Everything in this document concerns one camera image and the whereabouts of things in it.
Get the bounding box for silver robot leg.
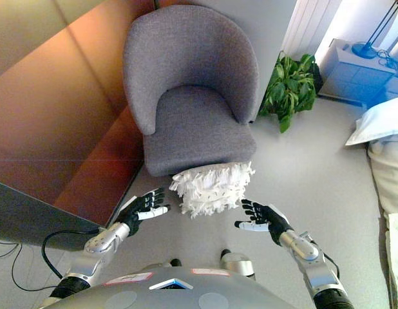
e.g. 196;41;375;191
144;258;183;270
220;249;256;281

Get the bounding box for tangled black cable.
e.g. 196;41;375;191
377;48;398;70

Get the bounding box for blue-based black floor lamp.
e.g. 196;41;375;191
352;0;398;59

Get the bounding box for grey fabric armchair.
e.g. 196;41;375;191
122;3;261;178

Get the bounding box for silver right robot leg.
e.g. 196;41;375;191
220;249;256;281

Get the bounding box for thin cable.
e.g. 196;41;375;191
0;243;58;290

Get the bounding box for green potted plant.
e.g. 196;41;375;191
258;51;322;135

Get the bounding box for white fringed cloth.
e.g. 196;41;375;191
168;160;256;220

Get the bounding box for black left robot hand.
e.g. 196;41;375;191
117;187;171;238

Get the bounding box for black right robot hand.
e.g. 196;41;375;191
234;198;295;247

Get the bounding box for grey robot torso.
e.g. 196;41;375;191
41;268;319;309

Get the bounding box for cream patterned blanket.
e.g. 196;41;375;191
384;212;398;309

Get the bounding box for brown wooden cabinet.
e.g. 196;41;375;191
0;0;160;228

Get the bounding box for thick black cable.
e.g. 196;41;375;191
41;229;100;281

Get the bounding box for white drawer nightstand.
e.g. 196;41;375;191
317;38;398;104

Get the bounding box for silver left robot leg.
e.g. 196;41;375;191
144;258;183;270

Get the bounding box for white bed pillow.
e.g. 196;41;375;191
344;95;398;147

